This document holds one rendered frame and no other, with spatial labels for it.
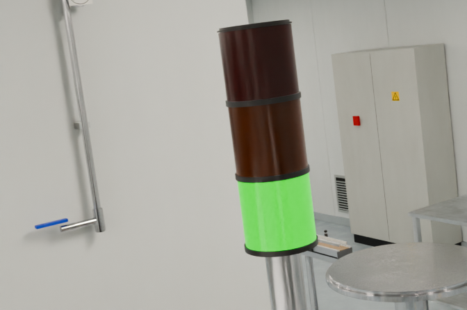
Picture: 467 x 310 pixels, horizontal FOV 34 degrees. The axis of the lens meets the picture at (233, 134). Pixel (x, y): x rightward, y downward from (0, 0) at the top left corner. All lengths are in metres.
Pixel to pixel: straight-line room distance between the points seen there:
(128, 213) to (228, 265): 0.35
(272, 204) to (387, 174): 7.34
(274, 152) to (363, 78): 7.36
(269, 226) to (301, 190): 0.03
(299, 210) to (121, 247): 1.54
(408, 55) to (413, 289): 3.55
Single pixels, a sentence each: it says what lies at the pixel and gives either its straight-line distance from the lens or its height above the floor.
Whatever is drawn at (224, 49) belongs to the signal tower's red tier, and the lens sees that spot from 0.50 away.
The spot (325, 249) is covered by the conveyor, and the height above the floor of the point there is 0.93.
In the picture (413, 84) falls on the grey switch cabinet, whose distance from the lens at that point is 7.35.
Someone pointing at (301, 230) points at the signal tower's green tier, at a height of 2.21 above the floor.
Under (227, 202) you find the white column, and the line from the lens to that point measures 2.16.
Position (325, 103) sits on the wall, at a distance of 9.05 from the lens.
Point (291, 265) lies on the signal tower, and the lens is 0.52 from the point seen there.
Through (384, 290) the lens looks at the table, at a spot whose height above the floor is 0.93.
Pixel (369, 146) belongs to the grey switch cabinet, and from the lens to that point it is 7.95.
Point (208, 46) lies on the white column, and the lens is 2.12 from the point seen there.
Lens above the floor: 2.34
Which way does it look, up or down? 7 degrees down
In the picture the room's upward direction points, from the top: 7 degrees counter-clockwise
